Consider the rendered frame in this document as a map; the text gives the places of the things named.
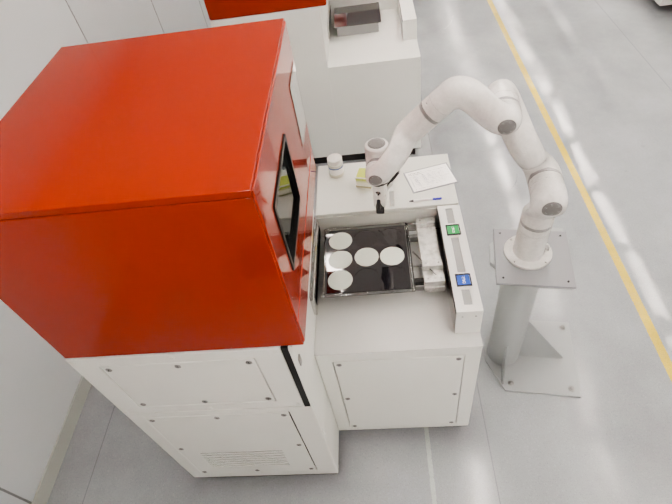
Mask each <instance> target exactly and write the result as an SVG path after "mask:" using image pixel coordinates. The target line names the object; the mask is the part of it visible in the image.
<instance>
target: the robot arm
mask: <svg viewBox="0 0 672 504"><path fill-rule="evenodd" d="M456 109H460V110H462V111H464V112H465V113H466V114H468V115H469V116H470V117H471V118H472V119H473V120H475V121H476V122H477V123H478V124H479V125H480V126H481V127H483V128H484V129H486V130H487V131H489V132H491V133H494V134H497V135H501V136H502V138H503V140H504V142H505V145H506V147H507V149H508V150H509V152H510V154H511V156H512V157H513V159H514V160H515V162H516V163H517V165H518V166H519V167H520V168H522V170H523V172H524V174H525V177H526V181H527V184H528V189H529V194H530V202H529V203H528V204H526V205H525V206H524V208H523V210H522V213H521V217H520V221H519V225H518V229H517V233H516V235H515V236H513V237H511V238H509V239H508V240H507V241H506V243H505V245H504V255H505V257H506V259H507V260H508V261H509V262H510V263H511V264H513V265H514V266H516V267H518V268H521V269H525V270H538V269H541V268H544V267H545V266H547V265H548V264H549V263H550V261H551V259H552V249H551V247H550V245H549V244H548V243H547V241H548V238H549V235H550V232H551V229H552V226H553V223H554V220H555V217H557V216H560V215H562V214H563V213H564V212H565V211H566V209H567V206H568V193H567V189H566V185H565V182H564V178H563V175H562V172H561V169H560V167H559V165H558V163H557V162H556V160H555V159H554V158H553V157H552V156H551V155H550V154H549V153H548V152H547V151H546V150H545V148H544V146H543V145H542V143H541V141H540V139H539V137H538V135H537V133H536V131H535V129H534V126H533V124H532V122H531V119H530V117H529V114H528V112H527V109H526V107H525V105H524V102H523V100H522V97H521V95H520V93H519V91H518V89H517V87H516V86H515V84H514V83H513V82H512V81H510V80H508V79H499V80H496V81H494V82H493V83H491V84H490V85H489V86H488V88H487V87H486V86H485V85H484V84H483V83H481V82H480V81H478V80H477V79H474V78H472V77H468V76H462V75H457V76H452V77H449V78H447V79H446V80H444V81H443V82H442V83H441V84H440V85H439V86H438V87H436V88H435V89H434V90H433V91H432V92H431V93H430V94H429V95H428V96H427V97H426V98H425V99H424V100H423V101H421V102H420V103H419V104H418V105H417V106H416V107H415V108H414V109H413V110H412V111H411V112H410V113H409V114H408V115H407V116H406V117H405V118H404V119H403V120H402V121H401V122H400V123H399V124H398V125H397V127H396V128H395V131H394V133H393V136H392V138H391V141H390V143H389V144H388V142H387V140H385V139H383V138H372V139H369V140H368V141H367V142H366V143H365V158H366V170H365V178H366V181H367V182H368V184H370V185H372V194H373V204H374V206H376V213H377V214H384V211H385V208H384V207H386V205H387V183H388V181H389V179H390V178H391V177H392V176H393V175H395V174H396V173H397V172H398V171H399V170H400V169H401V168H402V166H403V165H404V164H405V162H406V161H407V159H408V157H409V156H410V154H411V152H412V150H413V148H414V146H415V144H416V143H417V142H418V141H419V140H420V139H421V138H422V137H423V136H425V135H426V134H427V133H428V132H429V131H430V130H432V129H433V128H434V127H435V126H436V125H438V124H439V123H440V122H441V121H442V120H443V119H445V118H446V117H447V116H448V115H449V114H450V113H452V112H453V111H454V110H456Z"/></svg>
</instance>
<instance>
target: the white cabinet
mask: <svg viewBox="0 0 672 504"><path fill-rule="evenodd" d="M481 352H482V347H469V348H450V349H432V350H414V351H396V352H378V353H360V354H342V355H324V356H315V358H316V361H317V364H318V367H319V370H320V373H321V377H322V380H323V383H324V386H325V389H326V392H327V395H328V398H329V401H330V404H331V407H332V410H333V413H334V417H335V420H336V423H337V426H338V429H339V430H363V429H388V428H414V427H440V426H466V425H468V423H469V418H470V412H471V407H472V401H473V396H474V391H475V385H476V380H477V374H478V369H479V363H480V358H481Z"/></svg>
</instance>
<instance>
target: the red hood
mask: <svg viewBox="0 0 672 504"><path fill-rule="evenodd" d="M315 175H316V166H315V161H314V156H313V151H312V147H311V142H310V137H309V132H308V127H307V122H306V117H305V112H304V107H303V102H302V98H301V93H300V88H299V83H298V78H297V73H296V68H295V63H294V59H293V54H292V49H291V44H290V39H289V34H288V29H287V24H286V21H285V20H284V18H280V19H272V20H264V21H257V22H249V23H241V24H234V25H226V26H218V27H211V28H203V29H195V30H188V31H180V32H173V33H165V34H157V35H150V36H142V37H134V38H127V39H119V40H111V41H104V42H96V43H88V44H81V45H73V46H65V47H61V48H60V49H59V51H58V52H57V53H56V54H55V55H54V57H53V58H52V59H51V60H50V61H49V63H48V64H47V65H46V66H45V67H44V69H43V70H42V71H41V72H40V73H39V75H38V76H37V77H36V78H35V79H34V81H33V82H32V83H31V84H30V85H29V87H28V88H27V89H26V90H25V91H24V93H23V94H22V95H21V96H20V97H19V99H18V100H17V101H16V102H15V103H14V105H13V106H12V107H11V108H10V109H9V111H8V112H7V113H6V114H5V115H4V117H3V118H2V119H1V120H0V299H1V300H2V301H3V302H4V303H5V304H6V305H7V306H8V307H9V308H10V309H12V310H13V311H14V312H15V313H16V314H17V315H18V316H19V317H20V318H21V319H22V320H24V321H25V322H26V323H27V324H28V325H29V326H30V327H31V328H32V329H33V330H35V331H36V332H37V333H38V334H39V335H40V336H41V337H42V338H43V339H44V340H46V341H47V342H48V343H49V344H50V345H51V346H52V347H53V348H54V349H55V350H57V351H58V352H59V353H60V354H61V355H62V356H63V357H64V358H82V357H99V356H116V355H133V354H151V353H168V352H185V351H202V350H220V349H237V348H254V347H271V346H288V345H303V344H304V341H305V332H306V316H307V301H308V285H309V269H310V253H311V238H312V222H313V206H314V190H315Z"/></svg>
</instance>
